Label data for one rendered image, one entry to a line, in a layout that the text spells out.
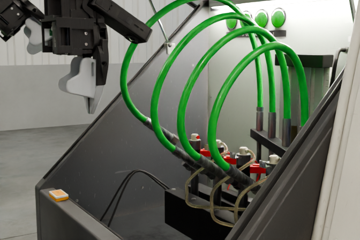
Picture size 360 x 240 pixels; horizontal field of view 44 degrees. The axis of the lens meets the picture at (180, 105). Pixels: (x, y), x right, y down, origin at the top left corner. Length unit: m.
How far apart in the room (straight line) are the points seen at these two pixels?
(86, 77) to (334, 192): 0.42
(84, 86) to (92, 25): 0.09
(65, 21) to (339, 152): 0.46
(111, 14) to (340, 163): 0.42
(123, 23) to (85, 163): 0.59
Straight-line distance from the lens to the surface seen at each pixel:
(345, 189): 0.73
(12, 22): 0.96
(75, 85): 0.71
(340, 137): 0.75
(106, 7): 0.72
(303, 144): 0.74
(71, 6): 0.72
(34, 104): 7.47
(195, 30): 0.88
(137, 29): 0.74
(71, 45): 0.69
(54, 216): 1.12
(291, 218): 0.73
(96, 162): 1.25
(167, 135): 0.96
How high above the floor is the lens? 1.31
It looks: 8 degrees down
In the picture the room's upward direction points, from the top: straight up
